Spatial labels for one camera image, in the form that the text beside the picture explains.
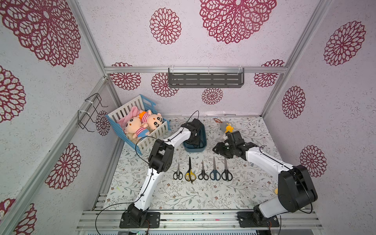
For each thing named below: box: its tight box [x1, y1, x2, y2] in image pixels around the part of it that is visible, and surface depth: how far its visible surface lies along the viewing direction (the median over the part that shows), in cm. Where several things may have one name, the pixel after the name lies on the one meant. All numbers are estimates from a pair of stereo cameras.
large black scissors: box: [221, 157, 234, 182], surface depth 91 cm
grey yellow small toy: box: [219, 120, 235, 134], surface depth 108 cm
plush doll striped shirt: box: [123, 115, 150, 140], surface depth 98 cm
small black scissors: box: [172, 162, 184, 180], surface depth 91 cm
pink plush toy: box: [116, 105, 143, 131], surface depth 105 cm
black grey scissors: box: [197, 160, 210, 181], surface depth 91 cm
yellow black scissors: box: [184, 156, 197, 185], surface depth 91 cm
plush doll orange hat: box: [138, 109, 164, 130], surface depth 105 cm
